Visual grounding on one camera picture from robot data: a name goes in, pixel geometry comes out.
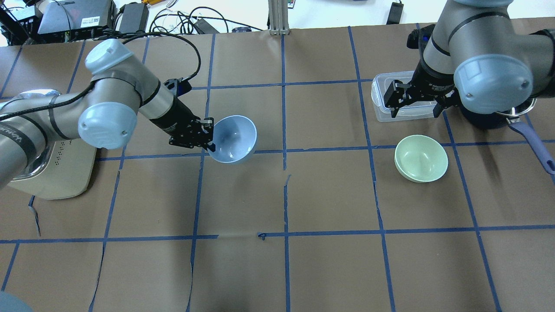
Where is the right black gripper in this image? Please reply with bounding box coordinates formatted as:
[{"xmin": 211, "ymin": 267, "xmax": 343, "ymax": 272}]
[{"xmin": 383, "ymin": 61, "xmax": 460, "ymax": 118}]

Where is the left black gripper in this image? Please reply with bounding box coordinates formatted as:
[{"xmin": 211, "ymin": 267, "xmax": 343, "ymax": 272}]
[{"xmin": 150, "ymin": 97, "xmax": 216, "ymax": 153}]

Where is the blue bowl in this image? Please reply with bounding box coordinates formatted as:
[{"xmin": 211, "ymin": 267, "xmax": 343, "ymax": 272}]
[{"xmin": 208, "ymin": 115, "xmax": 258, "ymax": 164}]

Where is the green bowl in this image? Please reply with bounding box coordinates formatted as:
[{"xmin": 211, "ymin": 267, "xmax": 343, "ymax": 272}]
[{"xmin": 394, "ymin": 135, "xmax": 449, "ymax": 183}]

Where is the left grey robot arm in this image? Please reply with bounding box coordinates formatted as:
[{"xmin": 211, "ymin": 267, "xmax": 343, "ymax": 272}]
[{"xmin": 0, "ymin": 39, "xmax": 216, "ymax": 186}]

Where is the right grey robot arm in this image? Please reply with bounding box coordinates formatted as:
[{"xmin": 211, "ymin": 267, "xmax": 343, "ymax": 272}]
[{"xmin": 383, "ymin": 0, "xmax": 554, "ymax": 118}]

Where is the clear plastic food container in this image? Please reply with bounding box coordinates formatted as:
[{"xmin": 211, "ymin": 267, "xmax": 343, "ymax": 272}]
[{"xmin": 371, "ymin": 71, "xmax": 441, "ymax": 123}]

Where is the dark blue saucepan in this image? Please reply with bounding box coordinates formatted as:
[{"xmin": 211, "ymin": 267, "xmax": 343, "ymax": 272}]
[{"xmin": 460, "ymin": 97, "xmax": 555, "ymax": 176}]

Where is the black power adapter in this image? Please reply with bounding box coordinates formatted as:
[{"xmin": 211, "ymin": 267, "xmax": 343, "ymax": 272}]
[{"xmin": 117, "ymin": 3, "xmax": 149, "ymax": 33}]

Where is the silver cream toaster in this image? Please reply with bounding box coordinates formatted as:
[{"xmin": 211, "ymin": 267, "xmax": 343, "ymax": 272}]
[{"xmin": 0, "ymin": 90, "xmax": 97, "ymax": 200}]

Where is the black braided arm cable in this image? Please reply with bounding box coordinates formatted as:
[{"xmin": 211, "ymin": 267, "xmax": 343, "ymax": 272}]
[{"xmin": 0, "ymin": 32, "xmax": 202, "ymax": 122}]

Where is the aluminium frame post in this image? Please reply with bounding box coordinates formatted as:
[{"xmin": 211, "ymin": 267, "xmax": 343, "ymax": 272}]
[{"xmin": 268, "ymin": 0, "xmax": 290, "ymax": 35}]

